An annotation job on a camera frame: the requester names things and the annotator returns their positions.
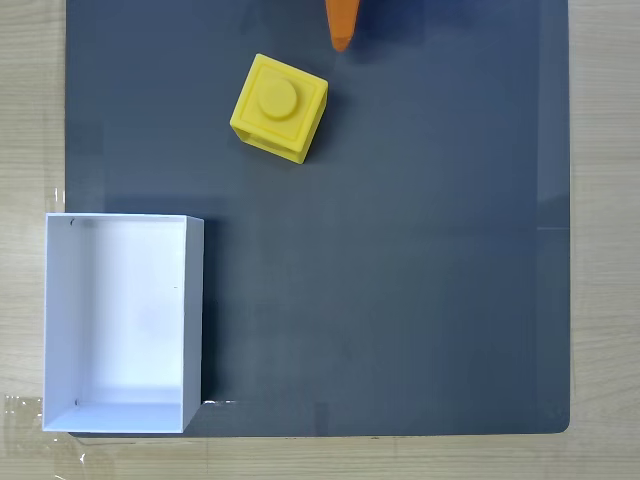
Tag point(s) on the yellow toy block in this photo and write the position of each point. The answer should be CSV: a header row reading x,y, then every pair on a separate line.
x,y
277,107

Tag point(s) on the white open cardboard box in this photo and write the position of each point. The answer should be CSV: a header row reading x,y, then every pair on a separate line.
x,y
130,320

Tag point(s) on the dark gray table mat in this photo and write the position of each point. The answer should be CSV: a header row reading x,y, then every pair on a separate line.
x,y
400,250

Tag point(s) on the small clear tape piece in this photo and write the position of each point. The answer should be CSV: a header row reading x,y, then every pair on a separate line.
x,y
57,196

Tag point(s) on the thin clear tape strip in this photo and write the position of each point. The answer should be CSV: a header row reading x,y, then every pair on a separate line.
x,y
217,401

